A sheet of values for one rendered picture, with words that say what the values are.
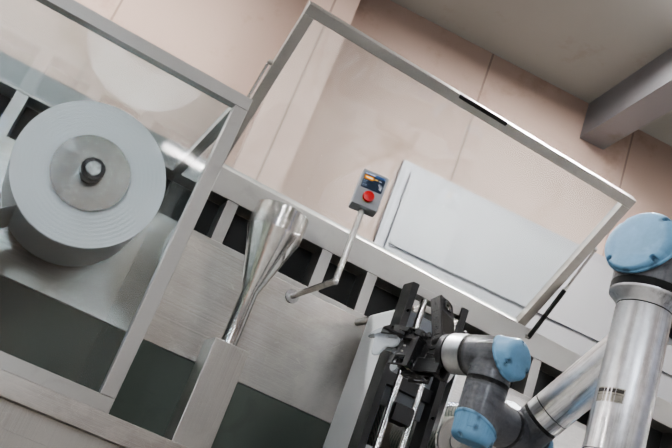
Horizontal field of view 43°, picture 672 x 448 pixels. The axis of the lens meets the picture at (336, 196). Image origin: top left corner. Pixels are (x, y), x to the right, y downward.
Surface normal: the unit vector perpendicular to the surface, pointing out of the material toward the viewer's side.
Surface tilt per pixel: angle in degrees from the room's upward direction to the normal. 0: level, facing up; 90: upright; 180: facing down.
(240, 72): 90
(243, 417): 90
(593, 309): 90
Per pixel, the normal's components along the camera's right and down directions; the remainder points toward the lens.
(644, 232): -0.62, -0.62
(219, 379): 0.41, -0.23
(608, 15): -0.34, 0.86
